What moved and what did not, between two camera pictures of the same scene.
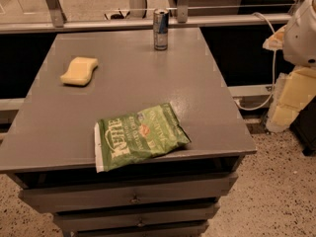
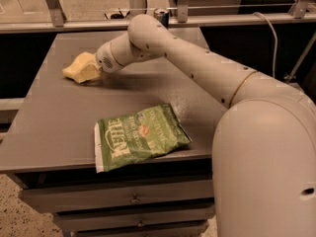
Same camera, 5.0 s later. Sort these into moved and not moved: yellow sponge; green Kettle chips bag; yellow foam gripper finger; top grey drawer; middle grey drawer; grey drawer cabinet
Moved: yellow foam gripper finger; yellow sponge
Not moved: top grey drawer; grey drawer cabinet; green Kettle chips bag; middle grey drawer
